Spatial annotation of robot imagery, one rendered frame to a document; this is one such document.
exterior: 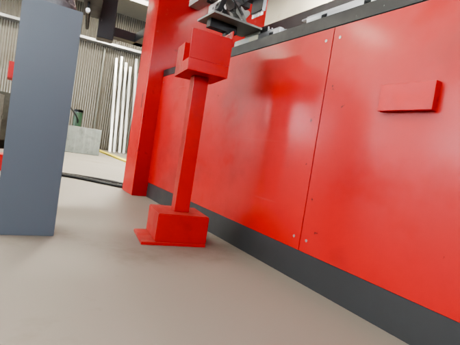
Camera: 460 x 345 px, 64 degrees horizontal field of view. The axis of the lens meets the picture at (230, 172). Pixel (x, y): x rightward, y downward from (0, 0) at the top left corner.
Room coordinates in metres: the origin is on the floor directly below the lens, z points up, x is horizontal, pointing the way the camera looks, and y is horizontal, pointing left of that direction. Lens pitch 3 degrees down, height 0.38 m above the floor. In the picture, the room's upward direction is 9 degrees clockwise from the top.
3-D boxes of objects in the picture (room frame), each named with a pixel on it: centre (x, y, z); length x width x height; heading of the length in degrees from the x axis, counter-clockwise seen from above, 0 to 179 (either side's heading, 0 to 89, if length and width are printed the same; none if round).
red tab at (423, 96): (0.93, -0.41, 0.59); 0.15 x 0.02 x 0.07; 31
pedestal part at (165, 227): (1.48, 0.21, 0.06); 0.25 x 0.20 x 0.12; 113
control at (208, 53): (1.49, 0.18, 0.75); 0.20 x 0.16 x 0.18; 23
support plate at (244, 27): (1.82, 0.11, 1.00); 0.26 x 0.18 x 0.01; 121
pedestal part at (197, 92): (1.49, 0.18, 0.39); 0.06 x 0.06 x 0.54; 23
